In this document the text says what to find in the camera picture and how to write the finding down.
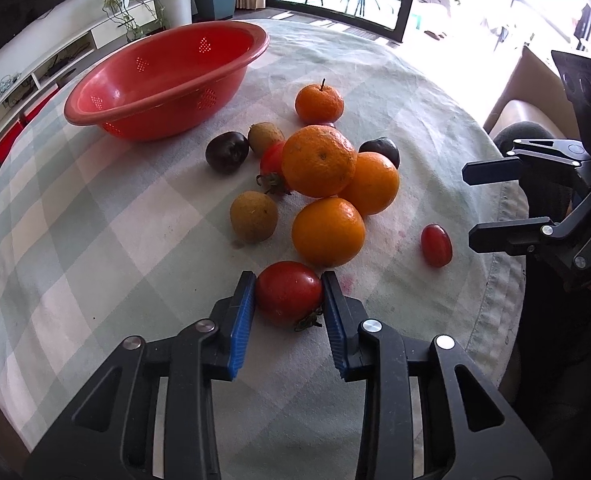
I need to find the red cherry tomato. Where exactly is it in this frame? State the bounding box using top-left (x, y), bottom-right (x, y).
top-left (420, 224), bottom-right (453, 268)

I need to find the dark purple plum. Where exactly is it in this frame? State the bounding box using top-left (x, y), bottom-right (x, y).
top-left (205, 131), bottom-right (250, 174)
top-left (358, 136), bottom-right (401, 168)

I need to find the large top orange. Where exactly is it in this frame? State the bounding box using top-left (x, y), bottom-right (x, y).
top-left (281, 125), bottom-right (357, 198)

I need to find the small stemmed tangerine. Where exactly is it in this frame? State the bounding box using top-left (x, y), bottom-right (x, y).
top-left (294, 79), bottom-right (344, 125)

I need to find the red tomato with calyx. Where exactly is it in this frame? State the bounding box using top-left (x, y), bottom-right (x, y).
top-left (256, 141), bottom-right (291, 195)

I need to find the brown kiwi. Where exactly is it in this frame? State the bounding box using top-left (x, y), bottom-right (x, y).
top-left (229, 191), bottom-right (278, 244)
top-left (248, 122), bottom-right (284, 157)

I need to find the tan leather armchair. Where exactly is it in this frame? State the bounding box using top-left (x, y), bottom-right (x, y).
top-left (483, 47), bottom-right (580, 140)

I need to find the checkered green white tablecloth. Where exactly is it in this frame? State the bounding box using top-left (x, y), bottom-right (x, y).
top-left (0, 20), bottom-right (527, 446)

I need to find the red storage box left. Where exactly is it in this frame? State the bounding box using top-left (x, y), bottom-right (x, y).
top-left (0, 120), bottom-right (24, 165)

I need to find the red storage box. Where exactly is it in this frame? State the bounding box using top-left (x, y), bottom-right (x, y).
top-left (0, 120), bottom-right (24, 165)
top-left (20, 84), bottom-right (59, 126)

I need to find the white tv console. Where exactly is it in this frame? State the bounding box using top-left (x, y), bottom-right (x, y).
top-left (0, 0), bottom-right (160, 139)

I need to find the red storage box right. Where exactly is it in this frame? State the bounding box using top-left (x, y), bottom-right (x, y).
top-left (20, 84), bottom-right (59, 126)

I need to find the red plastic colander bowl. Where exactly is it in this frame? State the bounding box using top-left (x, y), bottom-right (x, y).
top-left (64, 21), bottom-right (269, 142)

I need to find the trailing plant on console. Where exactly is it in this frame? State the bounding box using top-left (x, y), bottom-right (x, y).
top-left (101, 0), bottom-right (164, 42)

